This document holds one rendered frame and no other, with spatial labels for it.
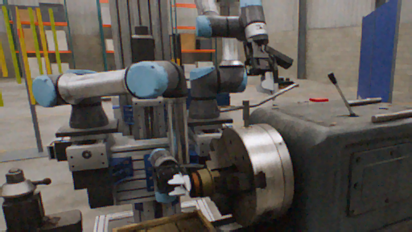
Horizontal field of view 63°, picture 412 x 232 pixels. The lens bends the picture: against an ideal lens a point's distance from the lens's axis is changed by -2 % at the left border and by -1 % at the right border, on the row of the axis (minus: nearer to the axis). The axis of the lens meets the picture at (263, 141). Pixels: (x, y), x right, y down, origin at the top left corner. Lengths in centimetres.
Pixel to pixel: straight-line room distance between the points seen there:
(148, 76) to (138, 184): 61
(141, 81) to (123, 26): 58
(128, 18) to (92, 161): 67
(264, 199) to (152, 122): 87
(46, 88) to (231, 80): 72
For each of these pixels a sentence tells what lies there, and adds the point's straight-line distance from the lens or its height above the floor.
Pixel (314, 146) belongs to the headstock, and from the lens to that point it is 92.
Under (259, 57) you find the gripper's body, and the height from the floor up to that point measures 144.
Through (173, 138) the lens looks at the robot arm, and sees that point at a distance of 130.
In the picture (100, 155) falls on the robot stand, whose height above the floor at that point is 108.
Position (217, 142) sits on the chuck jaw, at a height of 118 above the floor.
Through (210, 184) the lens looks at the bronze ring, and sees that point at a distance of 98.
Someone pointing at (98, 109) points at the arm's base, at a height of 123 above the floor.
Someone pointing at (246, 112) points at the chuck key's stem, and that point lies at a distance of 100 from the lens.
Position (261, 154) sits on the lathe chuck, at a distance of 93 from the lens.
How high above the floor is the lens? 147
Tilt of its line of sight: 16 degrees down
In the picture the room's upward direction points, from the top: straight up
